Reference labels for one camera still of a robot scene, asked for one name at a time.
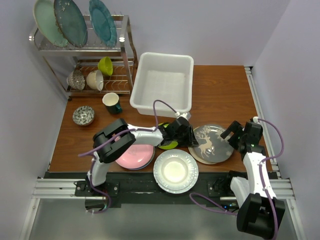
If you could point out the lime green bowl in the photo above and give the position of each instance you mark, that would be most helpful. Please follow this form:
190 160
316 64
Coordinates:
105 65

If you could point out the white plastic bin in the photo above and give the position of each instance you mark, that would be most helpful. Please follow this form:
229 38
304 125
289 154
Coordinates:
165 77

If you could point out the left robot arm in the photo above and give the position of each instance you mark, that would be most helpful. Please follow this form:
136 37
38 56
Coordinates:
111 143

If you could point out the dark green mug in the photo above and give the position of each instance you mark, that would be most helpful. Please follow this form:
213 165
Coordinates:
112 103

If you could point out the mint green large plate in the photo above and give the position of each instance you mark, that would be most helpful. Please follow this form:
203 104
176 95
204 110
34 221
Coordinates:
43 13

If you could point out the blue plate under pink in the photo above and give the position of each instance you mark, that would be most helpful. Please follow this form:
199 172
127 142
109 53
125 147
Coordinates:
145 165

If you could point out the lime green plate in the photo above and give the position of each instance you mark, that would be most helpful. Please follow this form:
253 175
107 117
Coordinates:
172 144

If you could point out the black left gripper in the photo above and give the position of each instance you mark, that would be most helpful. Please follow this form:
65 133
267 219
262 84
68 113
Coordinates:
191 140

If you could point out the teal large plate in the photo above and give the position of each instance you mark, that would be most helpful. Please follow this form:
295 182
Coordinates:
103 23

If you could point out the dark blue speckled plate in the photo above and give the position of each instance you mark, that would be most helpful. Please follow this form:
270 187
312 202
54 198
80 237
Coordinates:
71 22

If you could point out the white scalloped deep plate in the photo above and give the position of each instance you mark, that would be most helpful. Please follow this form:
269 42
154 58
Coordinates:
175 166

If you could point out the cream white bowl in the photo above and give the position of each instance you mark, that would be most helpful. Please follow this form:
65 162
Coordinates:
95 80

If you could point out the metal dish rack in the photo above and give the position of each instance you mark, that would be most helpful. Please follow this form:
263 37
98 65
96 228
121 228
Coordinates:
123 57

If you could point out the aluminium frame rail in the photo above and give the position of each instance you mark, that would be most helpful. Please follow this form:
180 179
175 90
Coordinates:
51 202

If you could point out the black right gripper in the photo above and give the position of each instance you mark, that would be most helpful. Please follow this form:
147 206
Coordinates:
235 128

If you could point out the grey reindeer plate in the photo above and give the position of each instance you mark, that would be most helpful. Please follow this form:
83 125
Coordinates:
211 149

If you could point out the grey patterned bowl on rack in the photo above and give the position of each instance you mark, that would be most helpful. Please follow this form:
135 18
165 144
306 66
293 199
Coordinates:
76 80

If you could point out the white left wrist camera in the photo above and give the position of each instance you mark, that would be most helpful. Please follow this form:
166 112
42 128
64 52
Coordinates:
185 115

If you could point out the white plate under scalloped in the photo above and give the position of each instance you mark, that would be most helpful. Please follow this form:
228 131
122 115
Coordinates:
177 187

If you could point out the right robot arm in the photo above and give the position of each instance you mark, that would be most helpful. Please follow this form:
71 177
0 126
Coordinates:
260 211

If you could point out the leaf patterned bowl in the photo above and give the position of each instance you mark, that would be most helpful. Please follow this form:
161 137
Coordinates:
83 115

